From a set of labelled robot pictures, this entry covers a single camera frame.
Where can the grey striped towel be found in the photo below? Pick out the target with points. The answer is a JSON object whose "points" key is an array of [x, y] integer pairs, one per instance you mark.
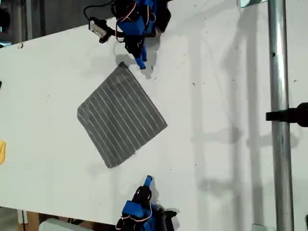
{"points": [[121, 115]]}

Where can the white box under table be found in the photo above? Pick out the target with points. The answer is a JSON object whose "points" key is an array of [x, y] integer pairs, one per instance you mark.
{"points": [[60, 226]]}

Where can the grey background bar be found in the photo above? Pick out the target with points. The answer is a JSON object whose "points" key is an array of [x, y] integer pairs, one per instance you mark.
{"points": [[29, 19]]}

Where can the small dark table clip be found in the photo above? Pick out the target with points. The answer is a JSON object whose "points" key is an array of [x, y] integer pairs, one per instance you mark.
{"points": [[21, 45]]}

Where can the wooden table leg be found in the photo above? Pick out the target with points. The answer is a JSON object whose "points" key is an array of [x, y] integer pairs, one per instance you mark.
{"points": [[32, 221]]}

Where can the yellow object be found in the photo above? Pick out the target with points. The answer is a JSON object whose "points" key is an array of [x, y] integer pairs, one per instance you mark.
{"points": [[2, 151]]}

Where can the camera black stalk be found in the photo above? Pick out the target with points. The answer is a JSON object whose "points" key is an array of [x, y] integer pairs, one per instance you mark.
{"points": [[110, 32]]}

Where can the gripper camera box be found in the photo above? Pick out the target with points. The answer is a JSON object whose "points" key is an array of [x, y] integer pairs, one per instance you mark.
{"points": [[97, 27], [168, 219]]}

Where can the white leg bracket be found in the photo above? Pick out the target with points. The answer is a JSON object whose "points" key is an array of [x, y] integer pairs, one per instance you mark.
{"points": [[21, 216]]}

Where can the steel post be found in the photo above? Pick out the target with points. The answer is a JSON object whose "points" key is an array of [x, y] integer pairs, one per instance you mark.
{"points": [[279, 144]]}

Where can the black post clamp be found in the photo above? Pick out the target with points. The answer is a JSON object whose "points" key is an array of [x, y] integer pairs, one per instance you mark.
{"points": [[288, 115]]}

